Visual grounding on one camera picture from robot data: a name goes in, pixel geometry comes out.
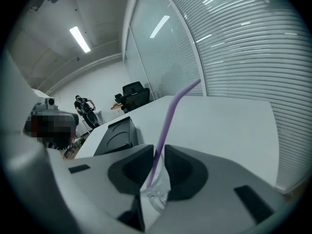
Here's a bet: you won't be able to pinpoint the person's light grey top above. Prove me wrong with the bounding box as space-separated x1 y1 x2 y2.
0 50 81 229

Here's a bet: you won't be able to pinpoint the head-worn camera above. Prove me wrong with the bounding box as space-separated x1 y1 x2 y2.
31 97 60 112

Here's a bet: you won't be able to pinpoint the long ceiling light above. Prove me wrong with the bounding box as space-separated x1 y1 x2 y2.
69 26 92 53

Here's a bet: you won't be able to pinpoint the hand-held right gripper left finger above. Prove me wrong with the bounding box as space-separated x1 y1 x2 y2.
48 144 155 234

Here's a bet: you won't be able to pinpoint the clear glass cup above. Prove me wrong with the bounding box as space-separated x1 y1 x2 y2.
139 145 173 213

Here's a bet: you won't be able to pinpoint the purple straw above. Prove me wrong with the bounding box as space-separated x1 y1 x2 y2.
145 78 202 189

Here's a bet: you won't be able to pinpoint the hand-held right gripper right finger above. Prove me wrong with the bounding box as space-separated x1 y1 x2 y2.
148 144 293 234

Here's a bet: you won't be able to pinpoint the person's head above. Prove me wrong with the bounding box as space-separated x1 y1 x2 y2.
23 110 80 150

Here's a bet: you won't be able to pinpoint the black plastic tray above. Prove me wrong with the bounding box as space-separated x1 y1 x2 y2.
93 116 144 157

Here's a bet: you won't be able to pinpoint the black office chair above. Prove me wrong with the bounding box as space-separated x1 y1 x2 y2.
114 81 151 114

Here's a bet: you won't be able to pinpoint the white window blinds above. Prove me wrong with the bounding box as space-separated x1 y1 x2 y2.
158 0 308 193

